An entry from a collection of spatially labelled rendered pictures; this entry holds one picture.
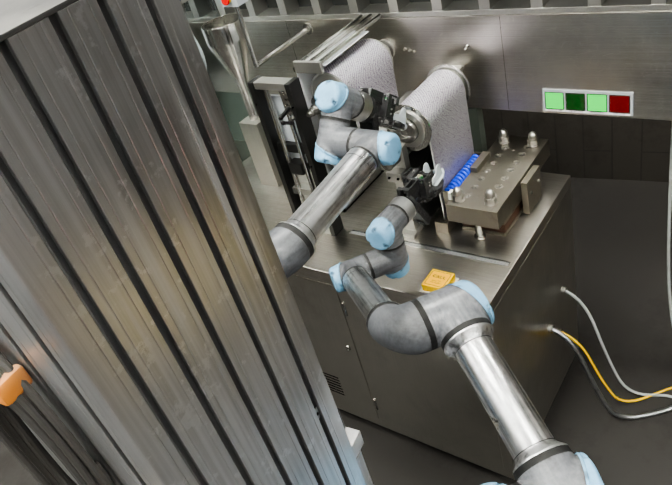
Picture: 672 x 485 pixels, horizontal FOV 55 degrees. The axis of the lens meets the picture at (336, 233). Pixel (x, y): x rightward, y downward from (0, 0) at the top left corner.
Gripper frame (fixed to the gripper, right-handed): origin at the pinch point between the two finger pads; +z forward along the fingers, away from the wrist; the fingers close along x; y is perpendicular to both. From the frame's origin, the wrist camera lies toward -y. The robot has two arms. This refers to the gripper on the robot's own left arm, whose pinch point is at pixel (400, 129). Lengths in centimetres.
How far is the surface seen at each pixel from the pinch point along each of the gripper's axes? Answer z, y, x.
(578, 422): 92, -89, -40
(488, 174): 28.8, -7.4, -15.5
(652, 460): 88, -92, -66
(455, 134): 21.8, 2.7, -5.9
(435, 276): 7.6, -38.5, -14.6
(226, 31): -8, 25, 67
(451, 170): 23.3, -8.0, -5.9
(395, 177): 7.1, -13.1, 3.2
